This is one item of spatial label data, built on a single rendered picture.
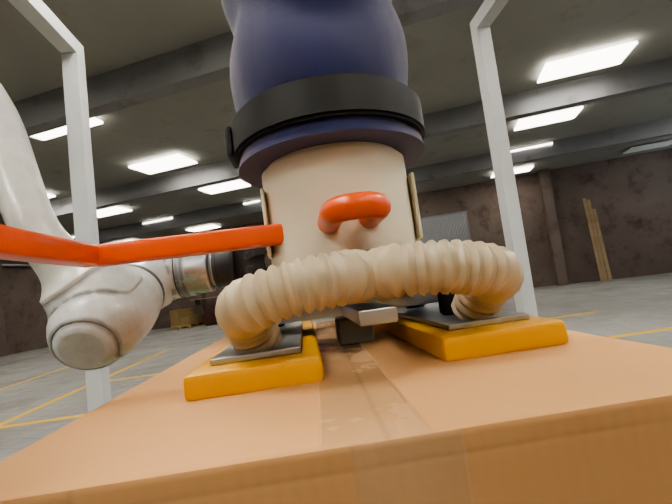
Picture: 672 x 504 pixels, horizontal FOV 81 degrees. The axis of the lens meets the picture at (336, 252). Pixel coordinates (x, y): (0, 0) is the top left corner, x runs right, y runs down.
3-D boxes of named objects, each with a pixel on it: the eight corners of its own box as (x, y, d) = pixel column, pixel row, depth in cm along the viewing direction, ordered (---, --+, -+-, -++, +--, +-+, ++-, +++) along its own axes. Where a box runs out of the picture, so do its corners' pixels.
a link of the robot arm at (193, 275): (191, 297, 74) (223, 292, 75) (176, 298, 65) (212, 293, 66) (185, 249, 75) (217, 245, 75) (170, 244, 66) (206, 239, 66)
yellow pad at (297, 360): (325, 383, 28) (316, 313, 29) (182, 405, 27) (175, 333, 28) (313, 332, 62) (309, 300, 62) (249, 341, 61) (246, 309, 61)
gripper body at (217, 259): (215, 246, 75) (264, 240, 76) (220, 291, 74) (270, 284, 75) (206, 242, 67) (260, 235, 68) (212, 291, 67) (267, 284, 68)
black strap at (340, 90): (456, 102, 37) (450, 62, 38) (207, 125, 35) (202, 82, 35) (399, 172, 60) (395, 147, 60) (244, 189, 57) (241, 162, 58)
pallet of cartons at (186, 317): (208, 324, 1666) (206, 305, 1672) (188, 328, 1540) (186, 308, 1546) (189, 326, 1690) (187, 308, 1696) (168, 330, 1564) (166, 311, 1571)
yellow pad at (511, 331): (572, 344, 30) (560, 279, 30) (446, 364, 29) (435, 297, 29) (430, 315, 64) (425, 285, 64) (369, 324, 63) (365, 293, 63)
